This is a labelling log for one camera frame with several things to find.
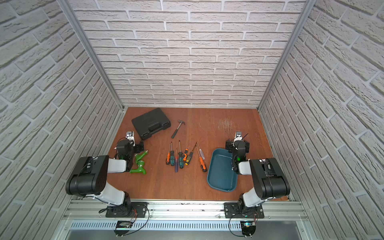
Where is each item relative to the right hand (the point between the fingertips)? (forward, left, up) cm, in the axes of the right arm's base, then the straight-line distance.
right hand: (239, 139), depth 94 cm
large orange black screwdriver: (-14, +25, -3) cm, 29 cm away
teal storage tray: (-19, +14, -8) cm, 25 cm away
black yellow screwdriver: (-8, +33, -3) cm, 34 cm away
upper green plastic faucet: (-6, +64, -4) cm, 64 cm away
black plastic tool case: (+20, +60, -1) cm, 63 cm away
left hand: (+5, +68, +2) cm, 68 cm away
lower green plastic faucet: (-14, +62, -3) cm, 63 cm away
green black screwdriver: (-8, +38, -3) cm, 39 cm away
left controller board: (-40, +66, -5) cm, 77 cm away
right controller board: (-46, +5, -7) cm, 46 cm away
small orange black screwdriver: (-9, +46, -3) cm, 47 cm away
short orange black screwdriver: (-6, +35, -4) cm, 36 cm away
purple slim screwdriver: (-11, +41, -5) cm, 42 cm away
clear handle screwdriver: (-4, +25, -5) cm, 26 cm away
